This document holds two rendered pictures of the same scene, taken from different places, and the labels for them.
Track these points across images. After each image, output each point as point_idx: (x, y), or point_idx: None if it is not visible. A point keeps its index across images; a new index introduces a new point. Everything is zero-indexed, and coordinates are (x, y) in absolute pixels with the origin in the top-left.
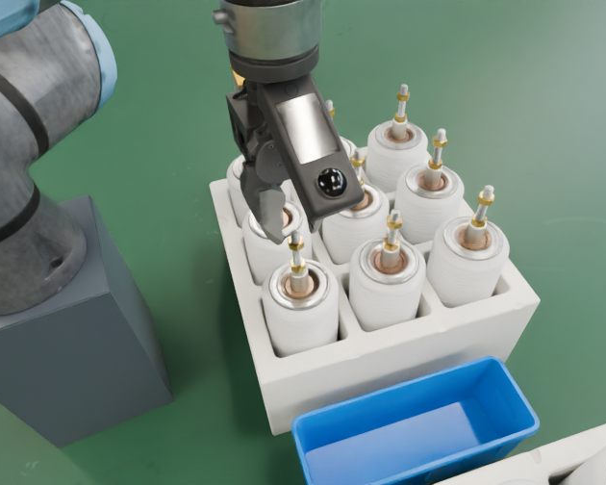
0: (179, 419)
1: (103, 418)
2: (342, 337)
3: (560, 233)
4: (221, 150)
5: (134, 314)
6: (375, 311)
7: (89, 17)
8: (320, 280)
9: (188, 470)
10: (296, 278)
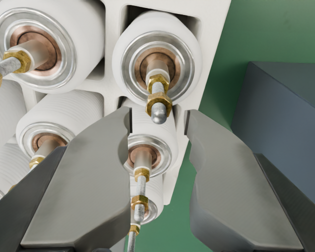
0: (252, 46)
1: (302, 67)
2: (124, 23)
3: None
4: None
5: (281, 123)
6: (81, 11)
7: None
8: (132, 63)
9: (268, 3)
10: (164, 70)
